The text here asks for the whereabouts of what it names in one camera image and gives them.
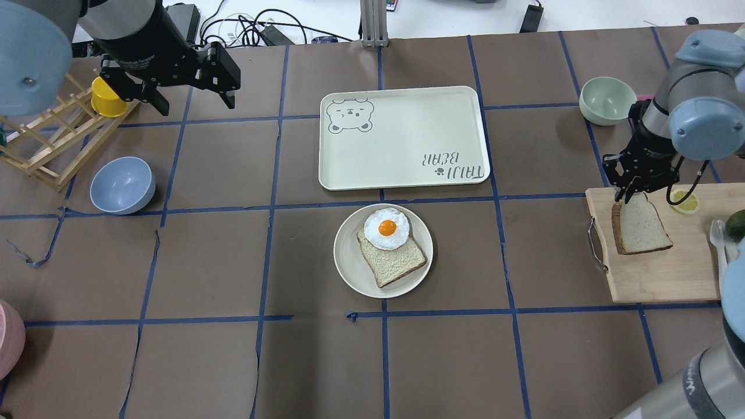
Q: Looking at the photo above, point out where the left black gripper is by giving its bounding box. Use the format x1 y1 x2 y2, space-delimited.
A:
99 42 242 116

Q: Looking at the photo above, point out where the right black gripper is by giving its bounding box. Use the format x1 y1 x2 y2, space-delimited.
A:
603 131 680 205

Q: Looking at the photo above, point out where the bread slice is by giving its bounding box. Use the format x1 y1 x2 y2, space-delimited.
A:
611 193 673 255
356 230 427 288

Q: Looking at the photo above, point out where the round cream plate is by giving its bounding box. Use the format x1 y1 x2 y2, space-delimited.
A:
333 203 436 298

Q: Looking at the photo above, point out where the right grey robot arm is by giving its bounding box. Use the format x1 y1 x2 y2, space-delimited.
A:
603 30 744 418

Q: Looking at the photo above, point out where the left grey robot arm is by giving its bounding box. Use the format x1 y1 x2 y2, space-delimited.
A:
1 1 240 116

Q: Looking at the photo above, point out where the lemon slice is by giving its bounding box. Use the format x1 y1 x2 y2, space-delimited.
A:
668 189 701 215

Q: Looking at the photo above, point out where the yellow mug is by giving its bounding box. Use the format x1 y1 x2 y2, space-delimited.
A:
90 76 129 118

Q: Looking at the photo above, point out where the green bowl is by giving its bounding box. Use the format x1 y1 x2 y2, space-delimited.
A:
579 76 637 126

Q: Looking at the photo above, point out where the black power brick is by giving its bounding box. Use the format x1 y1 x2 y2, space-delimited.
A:
259 24 295 46

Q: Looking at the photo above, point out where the wooden cutting board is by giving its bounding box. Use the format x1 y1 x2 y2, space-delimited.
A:
586 183 744 303

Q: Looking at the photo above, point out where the blue bowl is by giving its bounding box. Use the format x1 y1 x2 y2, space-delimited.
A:
90 156 156 215

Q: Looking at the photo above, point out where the avocado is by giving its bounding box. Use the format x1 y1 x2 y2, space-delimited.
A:
725 209 745 243

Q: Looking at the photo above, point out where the wooden mug rack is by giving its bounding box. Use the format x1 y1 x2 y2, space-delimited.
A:
2 73 139 191

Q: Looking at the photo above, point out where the cream bear tray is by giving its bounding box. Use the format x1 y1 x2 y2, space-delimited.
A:
318 86 491 191

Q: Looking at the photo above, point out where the black power adapter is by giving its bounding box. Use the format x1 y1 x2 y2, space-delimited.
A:
519 2 544 34

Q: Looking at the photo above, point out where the fried egg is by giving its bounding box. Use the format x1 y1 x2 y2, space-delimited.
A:
363 208 410 250

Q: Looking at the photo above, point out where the pink bowl with ice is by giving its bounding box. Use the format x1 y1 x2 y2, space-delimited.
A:
1 300 26 380

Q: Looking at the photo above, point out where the aluminium frame post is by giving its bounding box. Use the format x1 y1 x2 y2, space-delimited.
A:
360 0 389 48

